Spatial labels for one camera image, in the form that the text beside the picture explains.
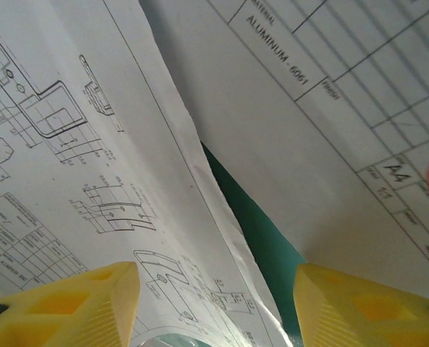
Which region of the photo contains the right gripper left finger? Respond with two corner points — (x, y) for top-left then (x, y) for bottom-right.
(0, 261), (142, 347)

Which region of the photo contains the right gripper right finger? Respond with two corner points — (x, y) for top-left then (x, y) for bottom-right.
(293, 262), (429, 347)

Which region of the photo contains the green folder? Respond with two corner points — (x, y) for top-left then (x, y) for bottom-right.
(152, 140), (311, 347)

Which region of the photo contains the white engineering drawing sheet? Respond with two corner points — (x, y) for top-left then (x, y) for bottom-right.
(137, 0), (429, 303)
(0, 0), (291, 347)

